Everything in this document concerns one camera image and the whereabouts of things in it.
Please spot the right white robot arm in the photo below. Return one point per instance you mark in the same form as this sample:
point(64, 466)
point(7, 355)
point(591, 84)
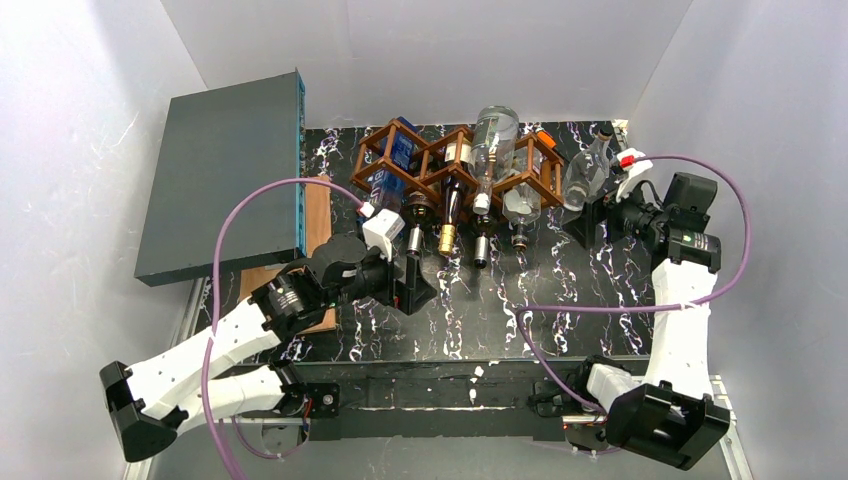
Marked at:
point(669, 415)

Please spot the dark bottle gold cap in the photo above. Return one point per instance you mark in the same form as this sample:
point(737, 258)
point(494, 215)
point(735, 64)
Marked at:
point(453, 194)

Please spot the dark grey box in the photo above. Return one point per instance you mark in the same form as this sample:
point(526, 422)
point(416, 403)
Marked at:
point(218, 147)

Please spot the dark bottle grey cap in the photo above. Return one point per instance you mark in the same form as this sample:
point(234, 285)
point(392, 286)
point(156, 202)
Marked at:
point(484, 227)

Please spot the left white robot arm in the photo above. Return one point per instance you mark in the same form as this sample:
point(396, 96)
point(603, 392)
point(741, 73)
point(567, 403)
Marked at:
point(152, 402)

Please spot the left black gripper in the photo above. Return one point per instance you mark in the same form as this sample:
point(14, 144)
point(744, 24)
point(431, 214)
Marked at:
point(404, 284)

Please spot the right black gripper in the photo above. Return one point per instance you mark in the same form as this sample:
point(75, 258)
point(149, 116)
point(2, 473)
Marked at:
point(603, 216)

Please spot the clear square bottle dark cap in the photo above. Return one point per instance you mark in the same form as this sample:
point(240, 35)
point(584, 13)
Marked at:
point(521, 203)

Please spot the brown wooden board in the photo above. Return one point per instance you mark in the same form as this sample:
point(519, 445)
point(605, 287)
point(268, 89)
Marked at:
point(318, 230)

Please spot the clear bottle white neck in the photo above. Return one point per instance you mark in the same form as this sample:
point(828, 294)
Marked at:
point(495, 134)

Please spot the brown wooden wine rack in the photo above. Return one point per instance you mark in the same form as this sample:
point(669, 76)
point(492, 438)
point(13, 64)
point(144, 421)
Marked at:
point(374, 155)

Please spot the clear bottle black cap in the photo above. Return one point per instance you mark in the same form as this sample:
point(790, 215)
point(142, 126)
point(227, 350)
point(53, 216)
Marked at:
point(587, 171)

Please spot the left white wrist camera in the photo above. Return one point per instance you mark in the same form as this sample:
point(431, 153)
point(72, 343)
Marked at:
point(380, 229)

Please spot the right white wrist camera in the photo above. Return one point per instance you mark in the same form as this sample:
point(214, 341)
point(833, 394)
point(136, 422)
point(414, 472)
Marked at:
point(635, 166)

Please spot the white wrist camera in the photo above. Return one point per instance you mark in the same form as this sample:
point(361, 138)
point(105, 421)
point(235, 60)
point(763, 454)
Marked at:
point(380, 229)
point(635, 166)

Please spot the dark bottle silver cap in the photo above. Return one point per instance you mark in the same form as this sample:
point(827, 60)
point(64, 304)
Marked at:
point(420, 211)

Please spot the blue square glass bottle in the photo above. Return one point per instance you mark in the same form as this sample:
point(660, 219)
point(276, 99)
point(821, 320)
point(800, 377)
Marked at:
point(387, 188)

